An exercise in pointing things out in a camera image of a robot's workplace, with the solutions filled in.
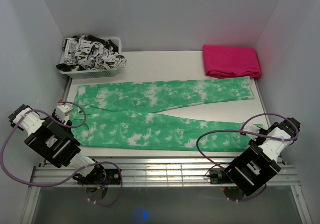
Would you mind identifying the green tie-dye trousers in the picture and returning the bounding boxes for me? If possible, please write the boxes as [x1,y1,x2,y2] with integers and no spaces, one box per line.
[70,77,254,151]

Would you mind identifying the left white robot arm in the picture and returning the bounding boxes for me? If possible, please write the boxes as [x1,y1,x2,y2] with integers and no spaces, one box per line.
[8,102,107,184]

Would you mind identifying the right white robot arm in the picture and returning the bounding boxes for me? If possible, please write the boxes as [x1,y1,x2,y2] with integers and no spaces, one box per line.
[224,117,300,196]

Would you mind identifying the folded pink trousers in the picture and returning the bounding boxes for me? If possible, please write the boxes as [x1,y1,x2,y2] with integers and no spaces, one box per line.
[202,45,262,79]

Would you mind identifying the black and white printed garment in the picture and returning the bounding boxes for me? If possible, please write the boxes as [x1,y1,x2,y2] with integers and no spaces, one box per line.
[56,35,127,72]

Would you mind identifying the white plastic basket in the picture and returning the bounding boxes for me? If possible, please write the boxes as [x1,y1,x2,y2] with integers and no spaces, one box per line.
[59,37,122,79]

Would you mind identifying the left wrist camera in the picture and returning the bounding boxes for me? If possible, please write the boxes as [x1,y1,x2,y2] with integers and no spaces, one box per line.
[55,104,73,113]

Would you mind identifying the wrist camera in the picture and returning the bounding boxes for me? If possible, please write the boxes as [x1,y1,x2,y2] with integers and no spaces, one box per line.
[55,104,73,113]
[241,124,262,140]

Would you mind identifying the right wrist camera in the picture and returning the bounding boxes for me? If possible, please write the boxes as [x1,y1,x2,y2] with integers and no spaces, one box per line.
[241,124,262,140]

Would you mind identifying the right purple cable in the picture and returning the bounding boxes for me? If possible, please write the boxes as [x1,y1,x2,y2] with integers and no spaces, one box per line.
[196,112,301,202]

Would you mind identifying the purple cable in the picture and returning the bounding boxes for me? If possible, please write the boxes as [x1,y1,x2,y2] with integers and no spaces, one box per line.
[0,100,124,207]
[196,112,301,202]

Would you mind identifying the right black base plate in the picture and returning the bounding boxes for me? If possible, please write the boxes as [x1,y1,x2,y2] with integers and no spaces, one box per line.
[208,168,235,184]

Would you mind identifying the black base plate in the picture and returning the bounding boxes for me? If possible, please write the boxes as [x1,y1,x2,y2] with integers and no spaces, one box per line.
[73,168,121,185]
[208,168,235,184]

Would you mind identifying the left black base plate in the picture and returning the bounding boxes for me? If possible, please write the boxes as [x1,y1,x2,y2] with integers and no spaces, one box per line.
[73,168,121,185]

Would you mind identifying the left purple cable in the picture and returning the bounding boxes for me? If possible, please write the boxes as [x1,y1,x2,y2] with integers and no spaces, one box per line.
[0,100,124,207]

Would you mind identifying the aluminium frame rails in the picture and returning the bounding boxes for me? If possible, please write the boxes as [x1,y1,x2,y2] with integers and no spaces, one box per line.
[27,78,301,188]

